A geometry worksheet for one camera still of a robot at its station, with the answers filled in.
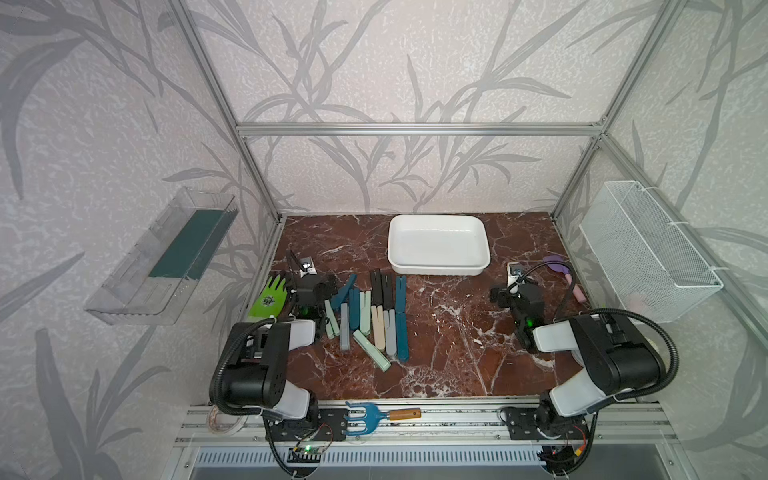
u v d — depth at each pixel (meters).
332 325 0.89
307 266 0.80
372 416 0.75
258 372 0.44
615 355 0.47
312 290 0.70
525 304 0.72
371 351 0.84
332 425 0.74
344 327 0.89
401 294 0.96
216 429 0.74
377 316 0.91
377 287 0.98
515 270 0.81
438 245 1.10
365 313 0.91
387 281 1.00
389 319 0.91
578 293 0.96
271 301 0.95
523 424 0.73
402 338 0.87
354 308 0.93
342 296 0.96
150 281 0.64
